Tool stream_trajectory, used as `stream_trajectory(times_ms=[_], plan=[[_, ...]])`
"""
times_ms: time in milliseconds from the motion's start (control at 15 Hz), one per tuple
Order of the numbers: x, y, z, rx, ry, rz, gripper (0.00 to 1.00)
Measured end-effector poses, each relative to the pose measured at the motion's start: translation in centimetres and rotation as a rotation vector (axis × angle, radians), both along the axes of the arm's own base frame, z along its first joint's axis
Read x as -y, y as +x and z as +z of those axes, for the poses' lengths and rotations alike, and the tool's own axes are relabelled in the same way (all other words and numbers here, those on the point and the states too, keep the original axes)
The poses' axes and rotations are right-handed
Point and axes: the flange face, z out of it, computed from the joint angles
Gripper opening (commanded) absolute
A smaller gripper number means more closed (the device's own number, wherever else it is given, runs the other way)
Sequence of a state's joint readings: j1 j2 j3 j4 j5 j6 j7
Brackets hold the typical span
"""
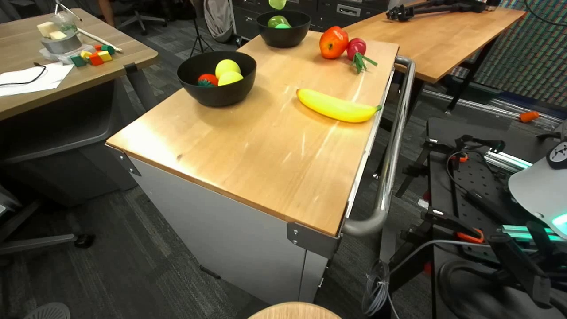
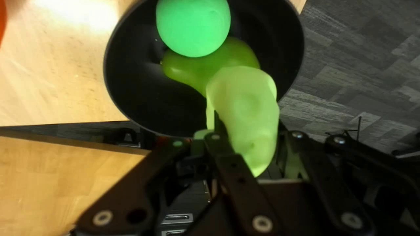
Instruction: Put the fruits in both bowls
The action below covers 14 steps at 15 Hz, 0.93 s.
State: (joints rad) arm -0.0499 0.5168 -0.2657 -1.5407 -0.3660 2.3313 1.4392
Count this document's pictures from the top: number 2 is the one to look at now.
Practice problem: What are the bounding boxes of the black bowl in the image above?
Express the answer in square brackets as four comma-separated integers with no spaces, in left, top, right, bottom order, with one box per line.
[102,0,305,139]

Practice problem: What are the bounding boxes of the wooden desk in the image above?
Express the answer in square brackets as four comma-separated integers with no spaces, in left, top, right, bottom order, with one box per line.
[0,135,149,236]

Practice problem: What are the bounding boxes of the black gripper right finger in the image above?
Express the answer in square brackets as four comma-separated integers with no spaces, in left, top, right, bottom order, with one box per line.
[283,130,420,236]

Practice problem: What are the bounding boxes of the green apple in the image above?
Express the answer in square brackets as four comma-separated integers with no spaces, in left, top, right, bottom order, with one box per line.
[160,37,261,96]

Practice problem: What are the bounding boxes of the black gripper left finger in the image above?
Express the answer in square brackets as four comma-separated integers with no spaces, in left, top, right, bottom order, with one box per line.
[69,130,283,236]

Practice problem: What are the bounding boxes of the light green cabbage half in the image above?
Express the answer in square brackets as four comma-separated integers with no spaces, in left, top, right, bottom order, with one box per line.
[191,64,280,178]

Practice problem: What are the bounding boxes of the green ball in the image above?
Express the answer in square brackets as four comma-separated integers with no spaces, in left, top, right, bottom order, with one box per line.
[154,0,232,59]

